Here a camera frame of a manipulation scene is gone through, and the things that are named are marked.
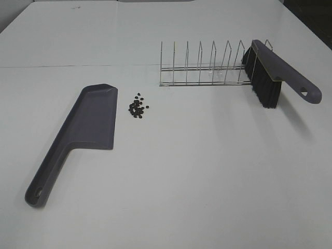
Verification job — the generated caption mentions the grey plastic dustpan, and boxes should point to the grey plastic dustpan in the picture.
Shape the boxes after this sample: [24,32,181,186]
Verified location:
[25,84,118,208]

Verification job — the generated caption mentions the grey hand brush black bristles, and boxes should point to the grey hand brush black bristles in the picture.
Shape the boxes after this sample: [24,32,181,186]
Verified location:
[242,39,322,108]

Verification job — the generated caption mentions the pile of coffee beans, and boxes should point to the pile of coffee beans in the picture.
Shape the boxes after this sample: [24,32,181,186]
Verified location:
[128,92,150,119]

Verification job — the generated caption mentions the metal wire dish rack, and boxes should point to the metal wire dish rack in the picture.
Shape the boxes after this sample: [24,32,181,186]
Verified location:
[159,40,259,87]

